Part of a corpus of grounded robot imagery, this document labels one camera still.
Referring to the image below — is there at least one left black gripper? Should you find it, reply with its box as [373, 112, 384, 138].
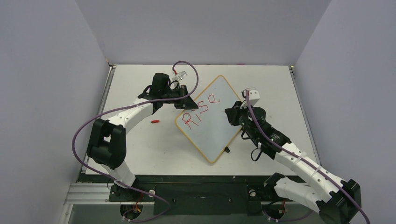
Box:
[162, 85, 198, 110]

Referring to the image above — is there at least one yellow framed whiteboard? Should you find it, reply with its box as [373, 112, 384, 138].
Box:
[175, 75, 240, 163]

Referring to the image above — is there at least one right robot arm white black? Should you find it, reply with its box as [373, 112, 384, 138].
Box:
[225, 101, 362, 224]

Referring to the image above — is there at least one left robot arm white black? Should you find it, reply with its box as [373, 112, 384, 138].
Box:
[87, 71, 198, 201]

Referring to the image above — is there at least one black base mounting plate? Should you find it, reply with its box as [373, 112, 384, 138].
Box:
[77, 173, 287, 219]

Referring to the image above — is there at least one front aluminium extrusion bar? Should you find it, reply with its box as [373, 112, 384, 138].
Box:
[64, 183, 110, 204]

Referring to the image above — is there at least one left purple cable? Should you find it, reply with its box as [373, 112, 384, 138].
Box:
[71, 60, 199, 223]

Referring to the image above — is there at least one purple cable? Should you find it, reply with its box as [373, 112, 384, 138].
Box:
[244, 90, 370, 224]
[71, 60, 199, 223]

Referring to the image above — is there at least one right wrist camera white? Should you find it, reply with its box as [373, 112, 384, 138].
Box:
[240, 87, 260, 108]

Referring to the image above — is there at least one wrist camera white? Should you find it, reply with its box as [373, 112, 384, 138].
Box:
[171, 71, 188, 85]
[240, 87, 260, 108]

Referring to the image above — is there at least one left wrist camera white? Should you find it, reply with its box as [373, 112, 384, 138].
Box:
[171, 71, 188, 85]

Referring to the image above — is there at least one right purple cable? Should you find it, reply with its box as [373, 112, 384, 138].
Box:
[244, 90, 370, 224]

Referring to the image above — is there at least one right aluminium rail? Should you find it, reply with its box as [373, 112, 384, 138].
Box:
[288, 65, 321, 164]

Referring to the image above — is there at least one aluminium rail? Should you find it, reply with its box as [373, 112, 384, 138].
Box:
[81, 65, 117, 173]
[288, 65, 321, 164]

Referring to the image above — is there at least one left aluminium rail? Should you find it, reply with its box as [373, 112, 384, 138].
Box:
[81, 65, 117, 173]

